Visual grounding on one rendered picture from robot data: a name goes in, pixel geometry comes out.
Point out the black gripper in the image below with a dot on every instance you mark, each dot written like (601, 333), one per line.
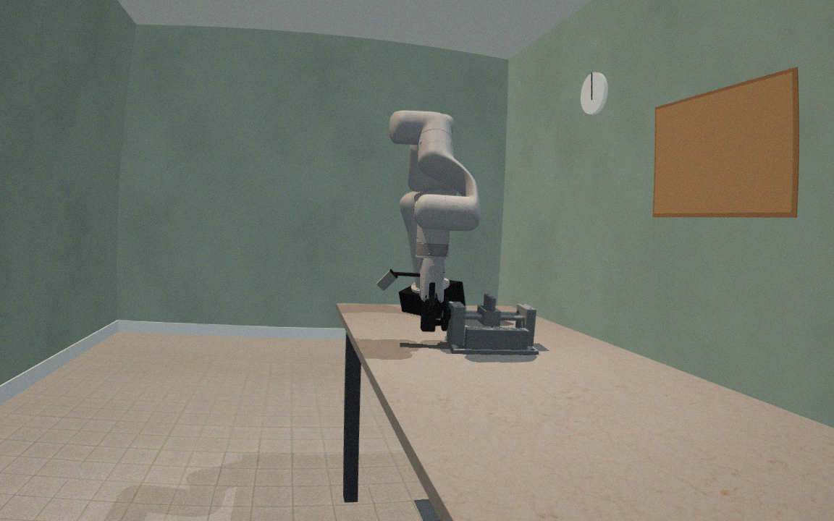
(431, 285)

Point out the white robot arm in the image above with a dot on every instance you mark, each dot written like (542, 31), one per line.
(431, 166)

